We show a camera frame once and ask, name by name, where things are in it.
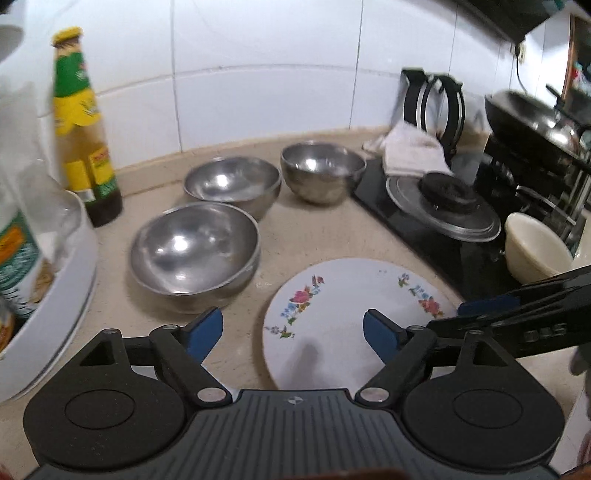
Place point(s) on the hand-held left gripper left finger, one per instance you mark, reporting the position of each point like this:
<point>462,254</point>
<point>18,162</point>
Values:
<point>205,333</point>

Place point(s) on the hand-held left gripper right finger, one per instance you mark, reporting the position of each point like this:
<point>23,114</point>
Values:
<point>381,333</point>

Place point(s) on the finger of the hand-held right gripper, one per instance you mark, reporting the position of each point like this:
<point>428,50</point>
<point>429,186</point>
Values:
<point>489,305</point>
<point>545,330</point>

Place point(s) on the white floral plate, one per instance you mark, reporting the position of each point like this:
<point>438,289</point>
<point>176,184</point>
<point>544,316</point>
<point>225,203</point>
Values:
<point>332,318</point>

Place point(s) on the stainless steel bowl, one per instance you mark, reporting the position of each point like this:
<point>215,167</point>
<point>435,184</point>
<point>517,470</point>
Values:
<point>231,182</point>
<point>321,168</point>
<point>194,254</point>

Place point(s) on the black glass cooktop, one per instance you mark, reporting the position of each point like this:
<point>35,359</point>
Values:
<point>438,258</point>

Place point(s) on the cream bowl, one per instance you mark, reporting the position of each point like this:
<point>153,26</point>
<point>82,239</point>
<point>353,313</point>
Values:
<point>535,244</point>

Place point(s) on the steel pot lid black knob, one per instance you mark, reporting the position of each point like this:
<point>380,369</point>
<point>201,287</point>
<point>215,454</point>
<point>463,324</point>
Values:
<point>443,203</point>

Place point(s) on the black burner grate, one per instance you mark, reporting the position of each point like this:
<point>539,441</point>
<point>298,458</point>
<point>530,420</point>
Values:
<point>521,175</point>

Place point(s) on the white round tub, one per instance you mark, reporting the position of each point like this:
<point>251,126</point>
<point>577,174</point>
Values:
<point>69,300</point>

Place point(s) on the white cloth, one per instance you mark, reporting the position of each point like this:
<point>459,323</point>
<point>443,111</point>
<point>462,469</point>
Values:
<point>408,150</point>

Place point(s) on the black wok with steel lid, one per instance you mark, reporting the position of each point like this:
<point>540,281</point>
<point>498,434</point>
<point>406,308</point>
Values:
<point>531,117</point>

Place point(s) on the green label bottle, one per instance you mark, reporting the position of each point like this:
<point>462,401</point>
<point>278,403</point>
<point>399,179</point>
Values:
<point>18,263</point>

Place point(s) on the black lid rack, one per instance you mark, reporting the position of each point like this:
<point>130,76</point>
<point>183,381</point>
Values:
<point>434,99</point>

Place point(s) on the yellow-green label sauce bottle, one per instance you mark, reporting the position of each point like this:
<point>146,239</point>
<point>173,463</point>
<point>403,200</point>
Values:
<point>85,152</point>

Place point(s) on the clear plastic bottle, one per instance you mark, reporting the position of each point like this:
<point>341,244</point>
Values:
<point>27,152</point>

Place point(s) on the dark range hood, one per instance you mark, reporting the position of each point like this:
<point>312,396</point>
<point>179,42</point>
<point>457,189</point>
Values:
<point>503,16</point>

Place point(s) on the wall outlet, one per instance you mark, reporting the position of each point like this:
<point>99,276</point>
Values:
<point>522,51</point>

